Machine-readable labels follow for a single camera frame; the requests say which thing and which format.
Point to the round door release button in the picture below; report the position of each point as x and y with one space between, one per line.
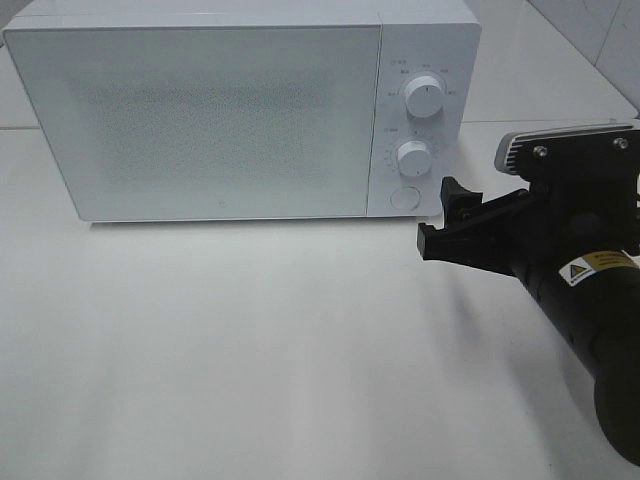
406 198

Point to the lower white microwave knob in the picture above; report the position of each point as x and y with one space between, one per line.
414 158

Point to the white microwave knob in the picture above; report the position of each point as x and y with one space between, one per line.
414 158
423 95

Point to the white microwave door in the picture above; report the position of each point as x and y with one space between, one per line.
205 124

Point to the white microwave oven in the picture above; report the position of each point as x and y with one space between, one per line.
441 37

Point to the upper white microwave knob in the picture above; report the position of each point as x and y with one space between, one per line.
423 95

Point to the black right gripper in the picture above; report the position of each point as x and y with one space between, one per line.
588 191

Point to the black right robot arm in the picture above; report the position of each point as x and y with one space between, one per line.
593 301

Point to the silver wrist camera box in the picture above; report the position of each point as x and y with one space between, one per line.
514 143

